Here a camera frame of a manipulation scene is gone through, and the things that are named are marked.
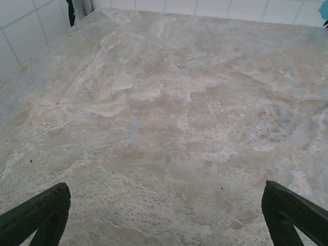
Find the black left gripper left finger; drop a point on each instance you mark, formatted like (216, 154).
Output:
(51, 202)

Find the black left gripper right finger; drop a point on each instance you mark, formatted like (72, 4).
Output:
(276, 200)

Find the blue disc dolphin print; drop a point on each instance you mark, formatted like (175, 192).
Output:
(324, 10)

